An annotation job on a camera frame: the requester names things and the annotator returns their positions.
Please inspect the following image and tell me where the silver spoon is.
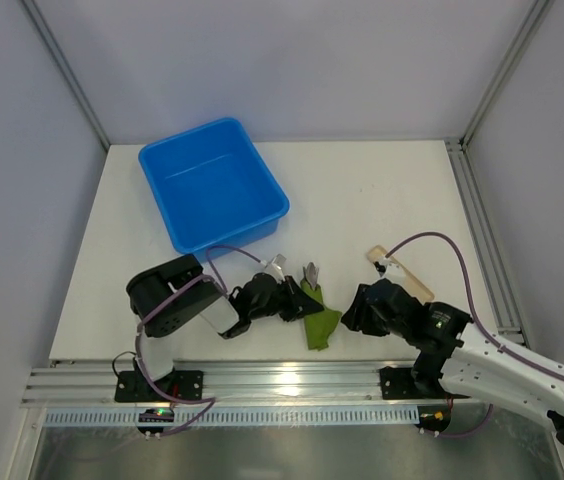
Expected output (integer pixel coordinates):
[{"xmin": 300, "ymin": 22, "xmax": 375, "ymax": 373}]
[{"xmin": 308, "ymin": 262, "xmax": 319, "ymax": 290}]

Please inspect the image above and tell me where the aluminium frame post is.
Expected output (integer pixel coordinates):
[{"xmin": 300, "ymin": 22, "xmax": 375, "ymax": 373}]
[
  {"xmin": 459, "ymin": 0, "xmax": 554, "ymax": 150},
  {"xmin": 18, "ymin": 0, "xmax": 111, "ymax": 152}
]

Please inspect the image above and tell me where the beige cutlery tray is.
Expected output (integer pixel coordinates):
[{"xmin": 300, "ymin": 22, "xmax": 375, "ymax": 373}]
[{"xmin": 366, "ymin": 245, "xmax": 435, "ymax": 303}]

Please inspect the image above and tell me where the left aluminium frame post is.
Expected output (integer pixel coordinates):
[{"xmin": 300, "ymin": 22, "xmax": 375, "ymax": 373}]
[{"xmin": 18, "ymin": 0, "xmax": 111, "ymax": 152}]

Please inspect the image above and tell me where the blue plastic bin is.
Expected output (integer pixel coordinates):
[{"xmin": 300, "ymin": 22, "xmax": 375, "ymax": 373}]
[{"xmin": 138, "ymin": 117, "xmax": 290, "ymax": 259}]

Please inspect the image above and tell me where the silver table knife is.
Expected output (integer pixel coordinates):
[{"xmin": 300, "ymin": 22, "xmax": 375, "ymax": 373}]
[{"xmin": 303, "ymin": 263, "xmax": 313, "ymax": 285}]

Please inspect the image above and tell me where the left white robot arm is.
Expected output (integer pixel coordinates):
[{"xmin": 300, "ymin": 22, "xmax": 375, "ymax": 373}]
[{"xmin": 115, "ymin": 254, "xmax": 325, "ymax": 405}]

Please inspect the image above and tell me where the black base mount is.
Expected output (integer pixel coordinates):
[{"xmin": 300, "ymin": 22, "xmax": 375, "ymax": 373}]
[
  {"xmin": 114, "ymin": 370, "xmax": 204, "ymax": 403},
  {"xmin": 378, "ymin": 364, "xmax": 468, "ymax": 400}
]

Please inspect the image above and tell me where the white slotted cable duct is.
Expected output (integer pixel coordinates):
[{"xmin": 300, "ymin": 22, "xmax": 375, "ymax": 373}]
[{"xmin": 43, "ymin": 404, "xmax": 420, "ymax": 428}]

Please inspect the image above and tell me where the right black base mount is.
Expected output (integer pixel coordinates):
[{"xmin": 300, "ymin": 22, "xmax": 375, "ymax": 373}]
[{"xmin": 378, "ymin": 364, "xmax": 468, "ymax": 400}]

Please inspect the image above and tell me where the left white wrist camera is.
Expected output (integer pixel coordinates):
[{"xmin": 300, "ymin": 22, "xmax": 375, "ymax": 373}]
[{"xmin": 263, "ymin": 254, "xmax": 286, "ymax": 283}]

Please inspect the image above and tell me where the green paper napkin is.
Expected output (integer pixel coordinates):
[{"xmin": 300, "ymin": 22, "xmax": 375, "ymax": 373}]
[{"xmin": 300, "ymin": 279, "xmax": 342, "ymax": 351}]

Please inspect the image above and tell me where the aluminium front rail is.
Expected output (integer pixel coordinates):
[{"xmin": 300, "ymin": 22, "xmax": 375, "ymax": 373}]
[{"xmin": 19, "ymin": 360, "xmax": 564, "ymax": 409}]

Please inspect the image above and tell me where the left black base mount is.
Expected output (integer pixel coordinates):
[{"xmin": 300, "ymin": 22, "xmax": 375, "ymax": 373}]
[{"xmin": 114, "ymin": 370, "xmax": 204, "ymax": 403}]

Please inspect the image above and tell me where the right aluminium frame post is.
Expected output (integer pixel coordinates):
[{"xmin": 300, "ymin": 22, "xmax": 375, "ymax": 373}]
[{"xmin": 459, "ymin": 0, "xmax": 554, "ymax": 150}]

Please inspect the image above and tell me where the right aluminium side rail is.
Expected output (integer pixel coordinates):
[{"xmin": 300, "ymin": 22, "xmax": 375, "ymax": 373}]
[{"xmin": 444, "ymin": 139, "xmax": 529, "ymax": 347}]

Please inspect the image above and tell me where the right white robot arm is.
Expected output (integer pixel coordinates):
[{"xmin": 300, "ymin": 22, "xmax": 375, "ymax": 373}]
[{"xmin": 342, "ymin": 279, "xmax": 564, "ymax": 446}]

